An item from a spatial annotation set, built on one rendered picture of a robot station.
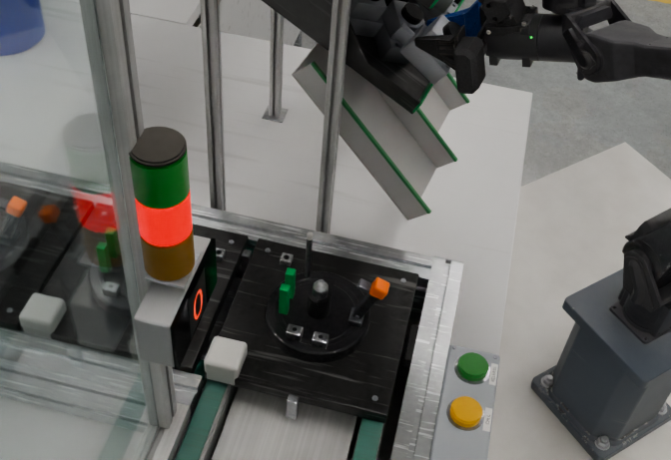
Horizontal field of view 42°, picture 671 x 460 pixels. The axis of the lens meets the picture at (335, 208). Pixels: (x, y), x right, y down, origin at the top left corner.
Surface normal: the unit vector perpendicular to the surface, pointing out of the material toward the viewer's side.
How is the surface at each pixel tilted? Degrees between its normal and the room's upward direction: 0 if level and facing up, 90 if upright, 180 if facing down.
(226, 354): 0
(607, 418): 90
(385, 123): 45
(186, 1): 0
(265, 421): 0
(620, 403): 90
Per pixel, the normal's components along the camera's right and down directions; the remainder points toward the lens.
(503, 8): -0.41, 0.64
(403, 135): 0.69, -0.26
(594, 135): 0.07, -0.70
